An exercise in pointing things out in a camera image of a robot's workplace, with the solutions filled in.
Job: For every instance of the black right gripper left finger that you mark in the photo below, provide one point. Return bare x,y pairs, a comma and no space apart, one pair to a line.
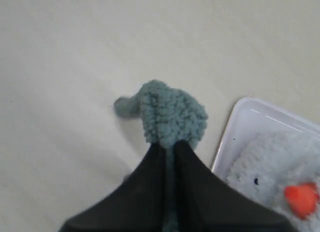
137,205

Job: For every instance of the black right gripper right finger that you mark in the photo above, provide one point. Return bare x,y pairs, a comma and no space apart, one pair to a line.
204,203

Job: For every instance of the white plush snowman toy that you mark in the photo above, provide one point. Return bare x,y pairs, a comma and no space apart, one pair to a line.
273,161

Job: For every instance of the green fuzzy scarf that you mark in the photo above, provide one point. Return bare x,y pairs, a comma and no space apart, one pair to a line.
168,115

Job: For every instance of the white plastic tray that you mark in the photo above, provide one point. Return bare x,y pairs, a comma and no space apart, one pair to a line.
249,117

